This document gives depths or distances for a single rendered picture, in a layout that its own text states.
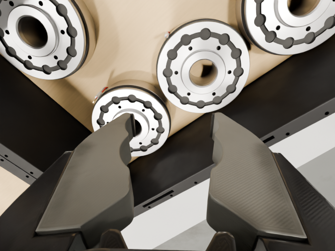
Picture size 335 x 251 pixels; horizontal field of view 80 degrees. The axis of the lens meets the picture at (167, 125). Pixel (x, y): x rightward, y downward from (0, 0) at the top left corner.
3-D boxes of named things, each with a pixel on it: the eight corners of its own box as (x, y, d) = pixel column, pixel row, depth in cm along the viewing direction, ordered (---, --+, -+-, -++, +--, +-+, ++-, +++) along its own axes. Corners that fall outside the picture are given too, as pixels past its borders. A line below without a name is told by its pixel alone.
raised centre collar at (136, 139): (131, 101, 24) (130, 103, 24) (157, 129, 26) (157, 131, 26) (103, 121, 26) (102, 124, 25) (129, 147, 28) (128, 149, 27)
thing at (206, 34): (207, -5, 19) (208, -5, 18) (266, 69, 22) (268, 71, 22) (139, 71, 23) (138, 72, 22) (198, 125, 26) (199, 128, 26)
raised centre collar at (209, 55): (205, 38, 20) (205, 38, 20) (234, 71, 22) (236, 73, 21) (171, 72, 22) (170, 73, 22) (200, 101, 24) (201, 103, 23)
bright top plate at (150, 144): (134, 69, 23) (133, 71, 22) (185, 131, 27) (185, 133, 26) (77, 116, 26) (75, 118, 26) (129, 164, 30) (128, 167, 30)
